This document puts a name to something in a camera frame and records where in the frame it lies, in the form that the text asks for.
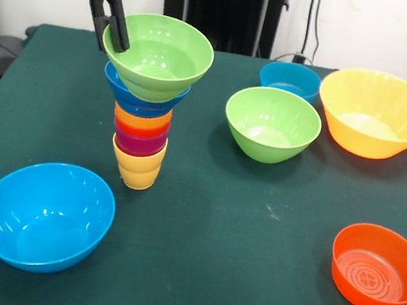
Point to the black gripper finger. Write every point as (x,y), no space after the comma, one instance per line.
(117,21)
(99,18)

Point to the small green ribbed bowl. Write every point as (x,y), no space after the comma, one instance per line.
(164,58)

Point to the dark blue bowl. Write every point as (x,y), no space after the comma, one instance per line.
(134,105)

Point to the orange ribbed plastic cup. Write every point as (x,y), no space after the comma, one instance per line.
(143,119)

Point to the red plastic cup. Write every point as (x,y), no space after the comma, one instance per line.
(141,132)

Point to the purple plastic cup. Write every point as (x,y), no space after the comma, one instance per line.
(139,146)

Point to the yellow ribbed plastic cup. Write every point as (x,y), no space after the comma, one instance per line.
(137,171)

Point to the small light blue bowl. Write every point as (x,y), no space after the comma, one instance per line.
(289,77)

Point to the large green bowl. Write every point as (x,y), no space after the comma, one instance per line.
(272,130)

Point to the large light blue bowl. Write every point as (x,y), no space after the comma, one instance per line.
(44,217)

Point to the dark green tablecloth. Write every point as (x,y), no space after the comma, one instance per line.
(178,271)

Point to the large yellow bowl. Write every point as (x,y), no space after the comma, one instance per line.
(378,113)

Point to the red plastic bowl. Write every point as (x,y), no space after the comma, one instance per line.
(373,274)

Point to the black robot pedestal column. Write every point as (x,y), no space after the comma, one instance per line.
(224,10)

